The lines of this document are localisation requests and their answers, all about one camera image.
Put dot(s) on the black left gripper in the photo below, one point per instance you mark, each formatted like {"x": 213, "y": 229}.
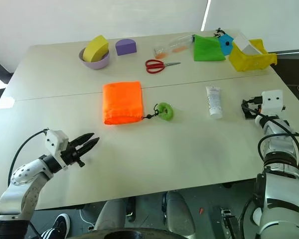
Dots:
{"x": 71, "y": 154}

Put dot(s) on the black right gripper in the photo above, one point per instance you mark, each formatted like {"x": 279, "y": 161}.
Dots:
{"x": 257, "y": 110}

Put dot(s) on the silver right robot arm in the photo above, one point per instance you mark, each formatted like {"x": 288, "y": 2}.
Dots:
{"x": 279, "y": 194}

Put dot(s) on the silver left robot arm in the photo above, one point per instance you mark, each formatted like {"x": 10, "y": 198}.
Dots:
{"x": 22, "y": 174}

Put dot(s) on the white cream tube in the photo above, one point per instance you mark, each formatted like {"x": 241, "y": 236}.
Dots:
{"x": 214, "y": 102}

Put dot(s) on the yellow storage bin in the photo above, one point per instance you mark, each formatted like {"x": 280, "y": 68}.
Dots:
{"x": 249, "y": 63}

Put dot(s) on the white box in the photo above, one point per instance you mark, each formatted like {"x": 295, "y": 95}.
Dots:
{"x": 244, "y": 43}

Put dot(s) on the grey rounded shape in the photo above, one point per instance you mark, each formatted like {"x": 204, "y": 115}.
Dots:
{"x": 179, "y": 214}
{"x": 112, "y": 214}

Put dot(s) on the purple bowl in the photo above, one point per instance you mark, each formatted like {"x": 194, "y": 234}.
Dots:
{"x": 94, "y": 65}

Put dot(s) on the black shoe white stripes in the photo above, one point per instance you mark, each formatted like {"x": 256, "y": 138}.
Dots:
{"x": 57, "y": 224}

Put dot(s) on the clear plastic tube orange contents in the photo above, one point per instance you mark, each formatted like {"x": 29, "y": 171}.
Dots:
{"x": 180, "y": 44}
{"x": 160, "y": 52}

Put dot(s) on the yellow foam block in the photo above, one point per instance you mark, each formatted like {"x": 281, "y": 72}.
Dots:
{"x": 94, "y": 48}

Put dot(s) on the purple foam block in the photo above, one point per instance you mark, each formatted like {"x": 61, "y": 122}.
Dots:
{"x": 125, "y": 47}

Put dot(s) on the small orange floor scrap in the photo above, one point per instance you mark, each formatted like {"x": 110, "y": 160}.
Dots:
{"x": 201, "y": 211}

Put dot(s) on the black floor device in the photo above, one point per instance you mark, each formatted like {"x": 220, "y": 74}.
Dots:
{"x": 230, "y": 224}

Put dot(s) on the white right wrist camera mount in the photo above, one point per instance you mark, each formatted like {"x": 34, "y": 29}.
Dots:
{"x": 271, "y": 100}

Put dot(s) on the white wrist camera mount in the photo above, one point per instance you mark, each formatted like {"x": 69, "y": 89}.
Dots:
{"x": 55, "y": 140}
{"x": 271, "y": 100}

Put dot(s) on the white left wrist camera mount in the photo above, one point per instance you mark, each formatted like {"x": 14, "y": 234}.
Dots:
{"x": 55, "y": 140}

